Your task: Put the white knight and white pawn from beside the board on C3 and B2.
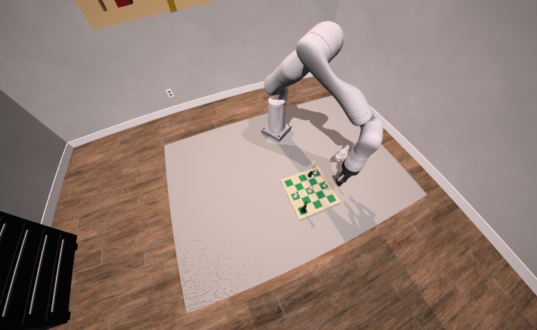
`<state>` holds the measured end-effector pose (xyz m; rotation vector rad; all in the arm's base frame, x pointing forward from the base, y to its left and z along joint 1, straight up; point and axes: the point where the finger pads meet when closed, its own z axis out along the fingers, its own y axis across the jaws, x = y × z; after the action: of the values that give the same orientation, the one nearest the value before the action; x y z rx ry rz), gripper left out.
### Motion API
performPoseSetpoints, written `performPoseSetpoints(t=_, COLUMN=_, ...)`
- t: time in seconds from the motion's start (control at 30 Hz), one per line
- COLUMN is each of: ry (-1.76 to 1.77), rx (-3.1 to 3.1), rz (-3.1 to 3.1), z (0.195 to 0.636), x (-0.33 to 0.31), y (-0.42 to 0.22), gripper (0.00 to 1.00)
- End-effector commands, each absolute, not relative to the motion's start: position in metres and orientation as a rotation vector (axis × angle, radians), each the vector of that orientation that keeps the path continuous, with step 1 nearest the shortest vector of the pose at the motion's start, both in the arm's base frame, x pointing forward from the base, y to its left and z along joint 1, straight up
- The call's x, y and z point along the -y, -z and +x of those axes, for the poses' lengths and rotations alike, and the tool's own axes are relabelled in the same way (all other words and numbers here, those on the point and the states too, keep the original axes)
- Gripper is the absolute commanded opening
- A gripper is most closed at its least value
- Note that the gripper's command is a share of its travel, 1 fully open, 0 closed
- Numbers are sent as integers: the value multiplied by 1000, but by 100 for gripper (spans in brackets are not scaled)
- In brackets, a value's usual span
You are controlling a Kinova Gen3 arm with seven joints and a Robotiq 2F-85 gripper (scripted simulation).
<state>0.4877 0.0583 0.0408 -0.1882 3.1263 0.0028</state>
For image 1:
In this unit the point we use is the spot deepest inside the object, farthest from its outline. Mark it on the green and cream chessboard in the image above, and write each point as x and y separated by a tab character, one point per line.
319	199

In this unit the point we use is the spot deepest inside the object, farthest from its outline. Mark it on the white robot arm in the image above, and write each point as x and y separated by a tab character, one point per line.
313	53

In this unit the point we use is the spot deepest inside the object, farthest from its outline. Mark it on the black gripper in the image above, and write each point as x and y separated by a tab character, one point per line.
345	174

